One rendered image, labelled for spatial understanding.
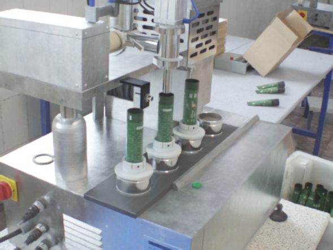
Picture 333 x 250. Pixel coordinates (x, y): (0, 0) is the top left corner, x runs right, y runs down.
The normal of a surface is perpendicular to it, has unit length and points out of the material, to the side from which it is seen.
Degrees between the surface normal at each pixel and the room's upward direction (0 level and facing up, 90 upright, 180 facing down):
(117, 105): 90
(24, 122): 90
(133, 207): 0
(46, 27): 90
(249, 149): 0
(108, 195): 0
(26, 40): 90
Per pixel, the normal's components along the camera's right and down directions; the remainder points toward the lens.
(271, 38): -0.49, 0.31
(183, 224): 0.05, -0.92
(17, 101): 0.87, 0.23
